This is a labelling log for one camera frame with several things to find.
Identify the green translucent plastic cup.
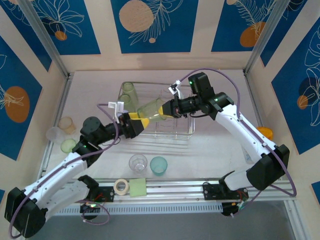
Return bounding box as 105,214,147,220
137,98,166,124
118,93,134,113
121,81,138,101
60,138,77,153

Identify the clear wire dish rack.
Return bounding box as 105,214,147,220
117,81,197,141

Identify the teal plastic cup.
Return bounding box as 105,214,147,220
149,156,168,176

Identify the orange translucent plastic cup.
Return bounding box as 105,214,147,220
57,116,77,136

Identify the frosted clear plastic cup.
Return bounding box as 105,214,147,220
46,126,63,144

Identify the masking tape roll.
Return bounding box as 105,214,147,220
113,179,130,196

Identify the green sticky note pad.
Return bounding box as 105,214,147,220
129,177,148,198

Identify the small clear labelled bottle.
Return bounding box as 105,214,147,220
242,147,252,165

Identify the black left controller box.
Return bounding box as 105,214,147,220
79,202,101,213

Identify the black controller box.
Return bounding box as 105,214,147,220
221,202,248,217
79,202,101,213

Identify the orange capped white bottle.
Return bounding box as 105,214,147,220
257,126,275,140

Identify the black right controller box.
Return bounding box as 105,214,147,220
221,202,248,217

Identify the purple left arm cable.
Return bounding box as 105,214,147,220
8,102,123,238

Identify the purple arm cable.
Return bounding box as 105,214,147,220
8,102,123,238
179,68,297,218

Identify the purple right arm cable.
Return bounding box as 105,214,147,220
179,68,297,218

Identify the aluminium side rail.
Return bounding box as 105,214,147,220
36,72,75,186
243,69,265,130

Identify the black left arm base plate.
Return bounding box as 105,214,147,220
93,186,116,203

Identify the aluminium mounting rail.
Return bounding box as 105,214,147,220
21,178,298,207

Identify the white slotted cable duct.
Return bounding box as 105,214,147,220
56,201,223,217

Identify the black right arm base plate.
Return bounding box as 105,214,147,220
202,183,250,201

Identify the aluminium frame post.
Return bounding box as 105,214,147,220
243,0,292,76
18,0,70,78

